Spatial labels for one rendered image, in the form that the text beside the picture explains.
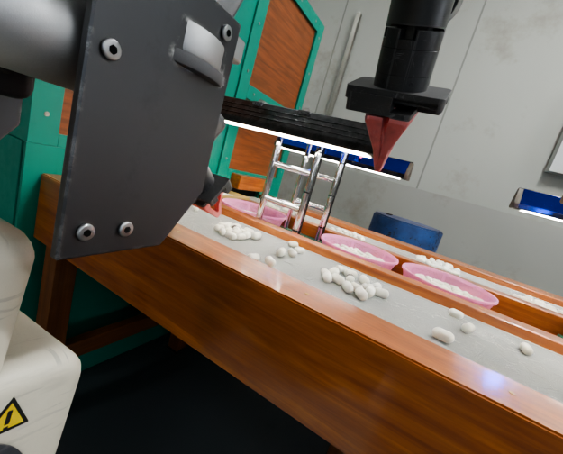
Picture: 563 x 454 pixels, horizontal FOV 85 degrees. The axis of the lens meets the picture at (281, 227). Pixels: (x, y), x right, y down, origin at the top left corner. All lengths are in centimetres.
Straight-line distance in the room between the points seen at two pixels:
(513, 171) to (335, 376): 291
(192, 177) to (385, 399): 40
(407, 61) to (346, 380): 42
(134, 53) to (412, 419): 50
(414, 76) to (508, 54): 311
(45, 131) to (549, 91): 331
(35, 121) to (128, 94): 85
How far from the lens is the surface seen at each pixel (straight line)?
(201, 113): 23
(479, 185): 322
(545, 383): 72
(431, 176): 319
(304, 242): 94
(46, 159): 106
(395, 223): 241
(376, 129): 38
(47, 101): 104
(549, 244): 332
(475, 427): 51
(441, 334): 65
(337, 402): 54
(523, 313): 124
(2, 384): 25
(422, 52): 37
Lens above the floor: 96
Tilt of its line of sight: 11 degrees down
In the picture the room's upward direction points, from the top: 16 degrees clockwise
